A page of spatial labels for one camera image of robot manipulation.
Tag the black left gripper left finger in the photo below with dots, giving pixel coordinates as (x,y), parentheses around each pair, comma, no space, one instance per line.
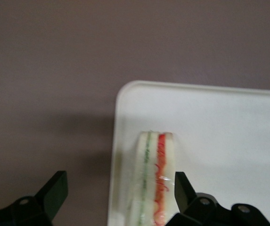
(54,195)

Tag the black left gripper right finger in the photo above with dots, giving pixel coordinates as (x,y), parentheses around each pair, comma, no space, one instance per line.
(183,190)

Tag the triangle sandwich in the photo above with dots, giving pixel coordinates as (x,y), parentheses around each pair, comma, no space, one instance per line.
(153,176)

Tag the cream plastic tray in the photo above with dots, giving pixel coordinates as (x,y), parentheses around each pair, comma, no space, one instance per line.
(219,131)

